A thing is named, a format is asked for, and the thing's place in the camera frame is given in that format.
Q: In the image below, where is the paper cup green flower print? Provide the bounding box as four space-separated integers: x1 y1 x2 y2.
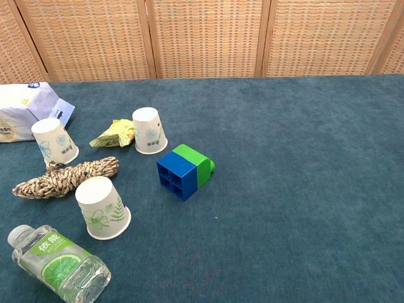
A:
74 176 132 241

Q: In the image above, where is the paper cup blue flower print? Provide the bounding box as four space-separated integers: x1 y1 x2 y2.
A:
31 117 80 165
132 107 169 155

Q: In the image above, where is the white purple tissue pack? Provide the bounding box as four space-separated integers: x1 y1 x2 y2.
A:
0 81 76 143

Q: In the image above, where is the green plastic building block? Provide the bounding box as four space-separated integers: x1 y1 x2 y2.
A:
172 143 217 191

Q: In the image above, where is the blue plastic building block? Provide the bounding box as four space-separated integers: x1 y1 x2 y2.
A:
156 151 199 202

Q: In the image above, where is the crumpled yellow-green wrapper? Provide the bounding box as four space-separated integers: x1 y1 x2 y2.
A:
89 118 136 148

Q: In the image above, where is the teal felt table cloth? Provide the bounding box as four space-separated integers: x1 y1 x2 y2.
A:
0 74 404 303

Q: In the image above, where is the woven wooden screen panel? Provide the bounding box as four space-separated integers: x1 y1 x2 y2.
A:
374 0 404 76
0 0 50 85
261 0 401 78
6 0 158 83
145 0 271 80

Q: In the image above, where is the clear bottle green lime label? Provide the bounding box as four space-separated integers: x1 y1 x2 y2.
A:
7 224 112 303

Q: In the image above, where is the braided beige rope bundle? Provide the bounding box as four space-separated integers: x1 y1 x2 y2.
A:
11 156 120 201

